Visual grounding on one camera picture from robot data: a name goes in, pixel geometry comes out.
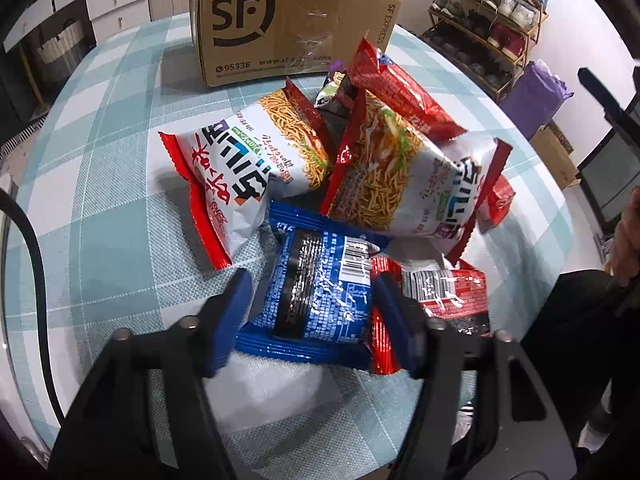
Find purple bag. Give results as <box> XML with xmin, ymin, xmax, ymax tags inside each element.
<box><xmin>500</xmin><ymin>60</ymin><xmax>574</xmax><ymax>140</ymax></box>

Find person's right hand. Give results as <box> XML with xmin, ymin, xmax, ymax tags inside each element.
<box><xmin>612</xmin><ymin>192</ymin><xmax>640</xmax><ymax>286</ymax></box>

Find red chip bag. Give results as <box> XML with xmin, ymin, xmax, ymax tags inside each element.
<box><xmin>348</xmin><ymin>38</ymin><xmax>466</xmax><ymax>144</ymax></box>

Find black cable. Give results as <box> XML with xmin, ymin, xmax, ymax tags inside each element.
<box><xmin>0</xmin><ymin>188</ymin><xmax>66</xmax><ymax>426</ymax></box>

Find blue snack pack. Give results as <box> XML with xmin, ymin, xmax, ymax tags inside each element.
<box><xmin>235</xmin><ymin>202</ymin><xmax>390</xmax><ymax>370</ymax></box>

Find silver purple snack pack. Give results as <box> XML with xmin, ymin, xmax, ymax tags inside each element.
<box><xmin>314</xmin><ymin>61</ymin><xmax>359</xmax><ymax>133</ymax></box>

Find wooden shoe rack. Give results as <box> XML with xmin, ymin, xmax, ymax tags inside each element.
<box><xmin>420</xmin><ymin>0</ymin><xmax>549</xmax><ymax>103</ymax></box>

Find red white label pack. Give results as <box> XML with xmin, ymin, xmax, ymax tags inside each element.
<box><xmin>477</xmin><ymin>176</ymin><xmax>515</xmax><ymax>233</ymax></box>

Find teal plaid tablecloth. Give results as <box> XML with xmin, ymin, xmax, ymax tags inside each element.
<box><xmin>17</xmin><ymin>14</ymin><xmax>574</xmax><ymax>479</ymax></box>

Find woven laundry basket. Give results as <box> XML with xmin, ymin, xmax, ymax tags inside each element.
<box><xmin>36</xmin><ymin>18</ymin><xmax>89</xmax><ymax>88</ymax></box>

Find white noodle snack bag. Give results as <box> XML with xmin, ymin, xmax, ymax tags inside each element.
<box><xmin>158</xmin><ymin>80</ymin><xmax>332</xmax><ymax>270</ymax></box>

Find SF cardboard box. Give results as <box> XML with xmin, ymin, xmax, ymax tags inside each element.
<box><xmin>189</xmin><ymin>0</ymin><xmax>401</xmax><ymax>88</ymax></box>

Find red black snack pack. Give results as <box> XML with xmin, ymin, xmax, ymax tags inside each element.
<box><xmin>368</xmin><ymin>256</ymin><xmax>490</xmax><ymax>376</ymax></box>

